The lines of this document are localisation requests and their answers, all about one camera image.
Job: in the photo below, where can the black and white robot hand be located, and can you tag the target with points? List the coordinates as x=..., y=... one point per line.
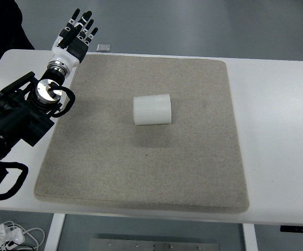
x=72, y=43

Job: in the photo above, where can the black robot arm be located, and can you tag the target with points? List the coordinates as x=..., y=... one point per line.
x=28, y=105

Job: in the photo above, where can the beige felt mat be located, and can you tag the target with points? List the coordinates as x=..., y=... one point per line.
x=99, y=157

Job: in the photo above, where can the white table leg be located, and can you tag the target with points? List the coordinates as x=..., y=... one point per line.
x=54, y=233
x=250, y=239

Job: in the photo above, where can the black table control panel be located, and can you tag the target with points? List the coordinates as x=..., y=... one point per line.
x=291, y=229

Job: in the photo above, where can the small silver floor plate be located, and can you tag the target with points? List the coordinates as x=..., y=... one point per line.
x=103, y=47

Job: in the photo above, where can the white table leg right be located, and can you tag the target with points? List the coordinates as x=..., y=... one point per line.
x=250, y=239

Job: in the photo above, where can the white cup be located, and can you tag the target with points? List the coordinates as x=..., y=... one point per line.
x=152, y=110

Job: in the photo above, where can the white table leg left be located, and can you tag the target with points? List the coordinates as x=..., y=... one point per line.
x=54, y=233

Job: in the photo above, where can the dark object at left edge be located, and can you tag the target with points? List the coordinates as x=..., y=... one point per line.
x=12, y=35

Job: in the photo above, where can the white power adapter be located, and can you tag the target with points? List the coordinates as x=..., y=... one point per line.
x=11, y=234

